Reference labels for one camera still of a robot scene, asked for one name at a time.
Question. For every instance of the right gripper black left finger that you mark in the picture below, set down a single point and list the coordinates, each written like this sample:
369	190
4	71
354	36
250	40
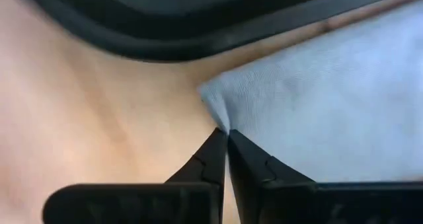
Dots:
132	204

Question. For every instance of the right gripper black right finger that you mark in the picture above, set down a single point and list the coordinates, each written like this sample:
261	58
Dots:
297	204

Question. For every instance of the grey cloth napkin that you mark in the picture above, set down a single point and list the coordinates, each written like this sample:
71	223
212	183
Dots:
330	101

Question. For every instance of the black rectangular serving tray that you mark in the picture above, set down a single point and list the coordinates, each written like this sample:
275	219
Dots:
165	29

